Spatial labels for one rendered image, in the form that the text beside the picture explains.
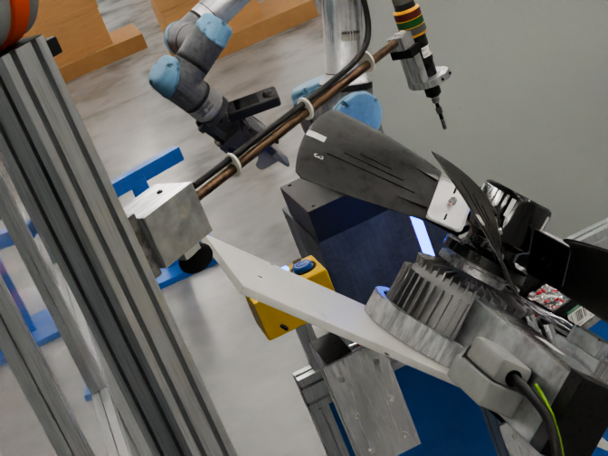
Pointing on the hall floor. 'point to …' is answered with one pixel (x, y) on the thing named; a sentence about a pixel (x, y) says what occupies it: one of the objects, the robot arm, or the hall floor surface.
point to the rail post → (328, 432)
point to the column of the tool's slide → (101, 256)
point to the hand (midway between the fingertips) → (282, 149)
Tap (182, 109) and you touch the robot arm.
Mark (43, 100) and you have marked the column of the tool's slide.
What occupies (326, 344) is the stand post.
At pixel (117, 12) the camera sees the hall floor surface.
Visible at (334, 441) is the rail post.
